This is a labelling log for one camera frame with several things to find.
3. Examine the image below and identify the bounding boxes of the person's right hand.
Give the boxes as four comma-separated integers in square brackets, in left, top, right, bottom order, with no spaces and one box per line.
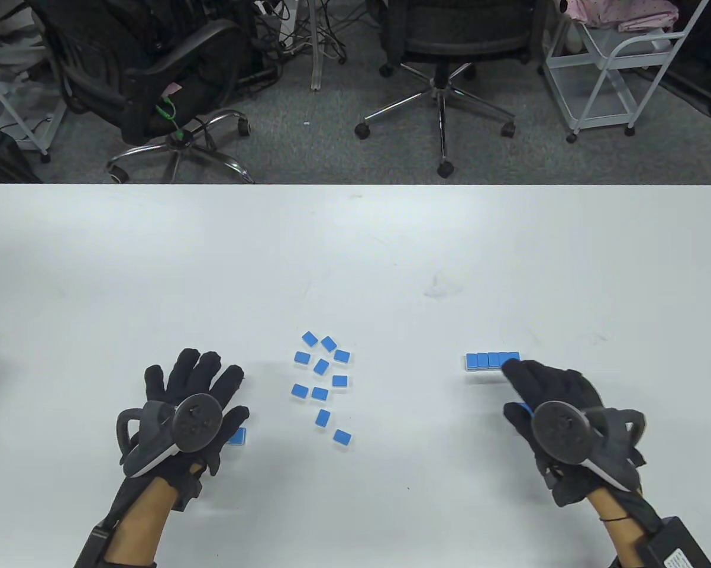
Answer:
[502,359,664,525]

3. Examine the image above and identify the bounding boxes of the black left glove cable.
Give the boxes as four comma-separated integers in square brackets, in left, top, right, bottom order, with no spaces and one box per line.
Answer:
[104,479,134,530]

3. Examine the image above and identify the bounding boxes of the grey hand controller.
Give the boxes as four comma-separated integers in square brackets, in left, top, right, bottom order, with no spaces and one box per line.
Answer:
[117,393,223,477]
[531,401,647,492]

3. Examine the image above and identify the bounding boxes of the grey left hand controller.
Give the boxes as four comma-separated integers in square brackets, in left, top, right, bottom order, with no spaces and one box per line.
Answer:
[117,393,223,477]

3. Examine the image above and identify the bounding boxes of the person's left forearm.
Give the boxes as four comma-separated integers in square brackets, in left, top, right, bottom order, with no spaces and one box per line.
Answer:
[104,476,179,568]

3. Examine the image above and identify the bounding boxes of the black left wrist module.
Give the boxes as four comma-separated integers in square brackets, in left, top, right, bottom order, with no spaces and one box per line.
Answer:
[175,473,204,512]

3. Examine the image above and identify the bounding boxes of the blue mahjong tiles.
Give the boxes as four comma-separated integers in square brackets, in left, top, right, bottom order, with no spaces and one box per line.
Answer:
[292,330,352,447]

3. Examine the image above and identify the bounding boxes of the white metal cart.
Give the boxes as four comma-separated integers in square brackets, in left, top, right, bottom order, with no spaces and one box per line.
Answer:
[541,0,711,144]

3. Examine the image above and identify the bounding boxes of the black office chair chrome base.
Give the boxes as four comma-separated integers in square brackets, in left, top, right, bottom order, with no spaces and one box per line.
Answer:
[354,0,548,179]

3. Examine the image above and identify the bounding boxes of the pile of white cloth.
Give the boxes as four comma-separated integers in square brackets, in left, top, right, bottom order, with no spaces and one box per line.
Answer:
[0,0,51,80]

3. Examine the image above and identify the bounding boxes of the dark left forearm box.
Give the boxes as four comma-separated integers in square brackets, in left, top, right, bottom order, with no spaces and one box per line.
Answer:
[75,525,112,568]

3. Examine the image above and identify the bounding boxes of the black office chair with armrests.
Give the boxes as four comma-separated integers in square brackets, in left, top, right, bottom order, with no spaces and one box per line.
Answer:
[27,0,256,184]

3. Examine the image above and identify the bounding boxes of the green strap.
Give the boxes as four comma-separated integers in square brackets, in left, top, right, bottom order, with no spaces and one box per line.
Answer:
[154,96,193,147]

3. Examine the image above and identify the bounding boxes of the person's left hand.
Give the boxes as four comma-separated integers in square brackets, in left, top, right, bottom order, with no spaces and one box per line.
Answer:
[119,348,250,511]

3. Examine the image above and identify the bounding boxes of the white metal rack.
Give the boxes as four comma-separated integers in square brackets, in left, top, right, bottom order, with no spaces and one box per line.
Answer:
[0,56,66,163]

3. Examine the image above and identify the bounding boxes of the black backpack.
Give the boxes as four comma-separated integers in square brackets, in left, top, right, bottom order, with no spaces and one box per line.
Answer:
[0,126,43,184]

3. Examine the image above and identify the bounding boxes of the white power strip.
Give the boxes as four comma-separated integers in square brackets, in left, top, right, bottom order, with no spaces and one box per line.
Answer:
[254,0,300,51]

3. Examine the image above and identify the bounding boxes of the black labelled sensor box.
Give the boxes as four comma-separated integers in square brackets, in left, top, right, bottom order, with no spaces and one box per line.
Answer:
[635,517,711,568]

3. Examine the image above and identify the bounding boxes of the pink cloth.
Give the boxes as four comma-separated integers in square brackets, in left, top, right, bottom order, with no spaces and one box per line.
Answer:
[560,0,681,33]

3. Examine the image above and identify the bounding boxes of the tangle of black floor cables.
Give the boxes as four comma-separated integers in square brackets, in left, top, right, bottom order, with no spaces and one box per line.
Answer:
[237,0,386,66]

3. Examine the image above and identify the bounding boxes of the clear white post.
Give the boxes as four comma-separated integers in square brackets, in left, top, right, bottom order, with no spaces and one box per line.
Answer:
[307,0,325,91]

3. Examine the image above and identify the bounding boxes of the grey right hand controller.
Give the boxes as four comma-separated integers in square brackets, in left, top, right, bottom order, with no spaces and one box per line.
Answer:
[531,401,647,492]

